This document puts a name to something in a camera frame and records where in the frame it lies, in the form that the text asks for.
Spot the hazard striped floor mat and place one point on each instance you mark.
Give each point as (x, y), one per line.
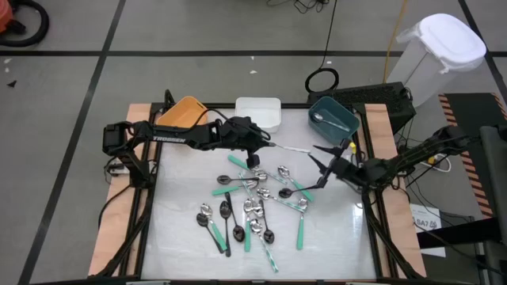
(467, 111)

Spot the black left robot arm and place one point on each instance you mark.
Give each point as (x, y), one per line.
(170, 139)

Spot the white paper label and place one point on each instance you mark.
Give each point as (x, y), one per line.
(421, 213)

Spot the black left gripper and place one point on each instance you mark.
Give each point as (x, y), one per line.
(241, 134)

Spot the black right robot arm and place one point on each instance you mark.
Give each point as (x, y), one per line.
(416, 153)

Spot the orange plastic bin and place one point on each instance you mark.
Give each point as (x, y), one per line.
(182, 112)

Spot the dark grey equipment stand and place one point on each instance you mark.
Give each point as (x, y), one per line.
(495, 178)

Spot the white plastic bin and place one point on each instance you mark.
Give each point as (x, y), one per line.
(257, 112)

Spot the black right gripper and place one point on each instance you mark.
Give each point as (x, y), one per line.
(346, 168)

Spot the light wooden side board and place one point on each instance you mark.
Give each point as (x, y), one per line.
(380, 126)
(138, 115)

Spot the orange vacuum cleaner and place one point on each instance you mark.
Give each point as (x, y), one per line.
(4, 16)

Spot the teal plastic bin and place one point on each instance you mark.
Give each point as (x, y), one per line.
(340, 112)

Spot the black perforated computer case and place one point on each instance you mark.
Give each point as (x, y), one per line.
(376, 95)

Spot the white power adapter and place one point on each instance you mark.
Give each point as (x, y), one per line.
(117, 170)

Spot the white lidded trash can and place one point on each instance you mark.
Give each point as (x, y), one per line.
(447, 39)

